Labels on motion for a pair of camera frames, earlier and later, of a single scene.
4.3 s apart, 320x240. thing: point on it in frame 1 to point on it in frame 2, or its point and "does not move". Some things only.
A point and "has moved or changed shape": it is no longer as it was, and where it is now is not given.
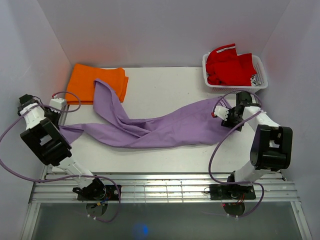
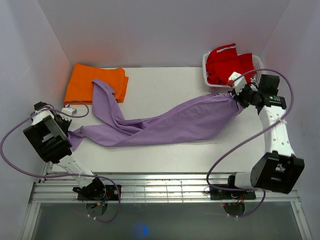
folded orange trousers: (80, 89) does not move
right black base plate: (232, 192) does not move
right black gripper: (227, 123) to (237, 97)
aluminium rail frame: (165, 189) does not move
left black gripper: (57, 117) to (67, 124)
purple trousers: (202, 123) has moved or changed shape
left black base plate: (111, 194) does not move
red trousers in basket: (224, 67) does not move
